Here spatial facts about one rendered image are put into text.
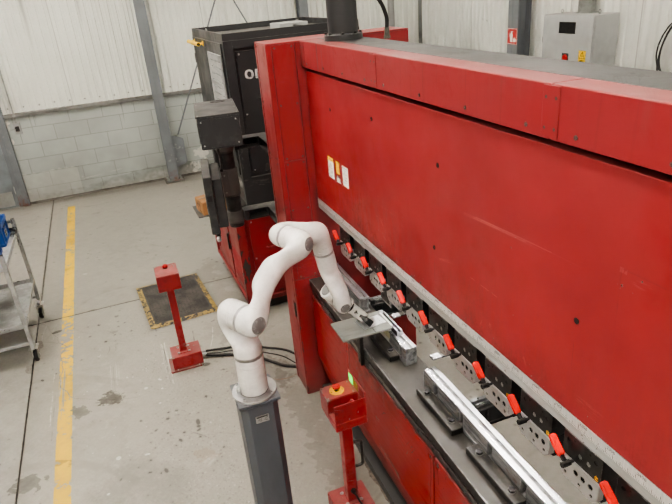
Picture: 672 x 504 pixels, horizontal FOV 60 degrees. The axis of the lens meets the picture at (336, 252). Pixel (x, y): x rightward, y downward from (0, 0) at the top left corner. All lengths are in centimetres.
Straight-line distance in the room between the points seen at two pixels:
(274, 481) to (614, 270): 185
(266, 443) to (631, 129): 194
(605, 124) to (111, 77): 830
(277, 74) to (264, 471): 202
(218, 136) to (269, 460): 179
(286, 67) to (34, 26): 625
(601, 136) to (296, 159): 225
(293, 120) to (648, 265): 234
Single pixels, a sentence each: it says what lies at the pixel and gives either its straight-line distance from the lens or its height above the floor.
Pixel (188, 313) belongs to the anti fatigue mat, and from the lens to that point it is 537.
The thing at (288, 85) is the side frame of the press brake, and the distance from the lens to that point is 335.
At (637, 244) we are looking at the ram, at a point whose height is 198.
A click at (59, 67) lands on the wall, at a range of 925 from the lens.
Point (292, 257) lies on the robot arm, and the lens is 240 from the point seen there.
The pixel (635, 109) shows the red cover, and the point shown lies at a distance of 138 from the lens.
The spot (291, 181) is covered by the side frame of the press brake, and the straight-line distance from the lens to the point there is 346.
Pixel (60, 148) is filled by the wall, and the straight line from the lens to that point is 942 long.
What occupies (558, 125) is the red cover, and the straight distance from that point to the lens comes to 155.
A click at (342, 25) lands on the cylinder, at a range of 308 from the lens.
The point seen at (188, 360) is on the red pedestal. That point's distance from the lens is 463.
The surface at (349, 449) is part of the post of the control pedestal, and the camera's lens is 305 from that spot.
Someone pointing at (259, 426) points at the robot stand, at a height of 87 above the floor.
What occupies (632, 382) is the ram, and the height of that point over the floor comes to 163.
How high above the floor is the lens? 256
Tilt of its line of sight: 25 degrees down
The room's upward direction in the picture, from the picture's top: 5 degrees counter-clockwise
